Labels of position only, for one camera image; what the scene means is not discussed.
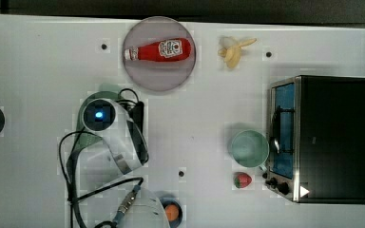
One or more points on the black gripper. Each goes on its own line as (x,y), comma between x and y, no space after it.
(136,114)

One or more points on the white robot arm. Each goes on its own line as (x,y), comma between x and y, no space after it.
(108,146)

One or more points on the grey round plate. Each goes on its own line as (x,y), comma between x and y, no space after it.
(158,76)

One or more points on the red ketchup bottle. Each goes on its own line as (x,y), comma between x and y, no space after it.
(170,50)

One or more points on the orange ball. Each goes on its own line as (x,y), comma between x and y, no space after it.
(172,212)

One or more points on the green mug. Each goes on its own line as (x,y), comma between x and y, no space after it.
(250,149)

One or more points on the red strawberry toy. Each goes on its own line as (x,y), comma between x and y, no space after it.
(242,180)

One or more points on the peeled banana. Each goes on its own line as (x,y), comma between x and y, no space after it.
(231,49)

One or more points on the black toaster oven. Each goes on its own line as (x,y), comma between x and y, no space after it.
(316,135)

